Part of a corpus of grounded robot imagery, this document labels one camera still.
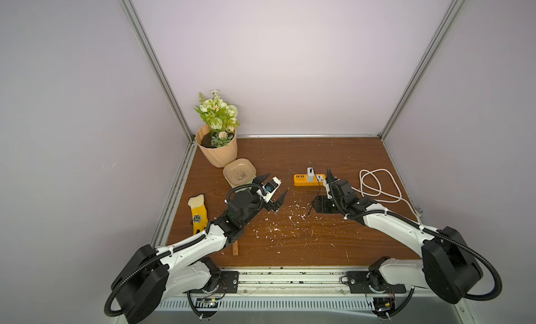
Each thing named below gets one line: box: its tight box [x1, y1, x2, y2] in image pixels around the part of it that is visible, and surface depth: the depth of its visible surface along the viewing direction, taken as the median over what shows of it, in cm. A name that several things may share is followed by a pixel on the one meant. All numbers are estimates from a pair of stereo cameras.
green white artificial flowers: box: [194, 89, 241, 149], surface depth 94 cm
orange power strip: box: [293, 173, 326, 187], surface depth 101 cm
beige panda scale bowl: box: [222, 157, 257, 186], surface depth 103 cm
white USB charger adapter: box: [307, 166, 315, 183], surface depth 97 cm
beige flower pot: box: [195, 124, 238, 168], surface depth 99 cm
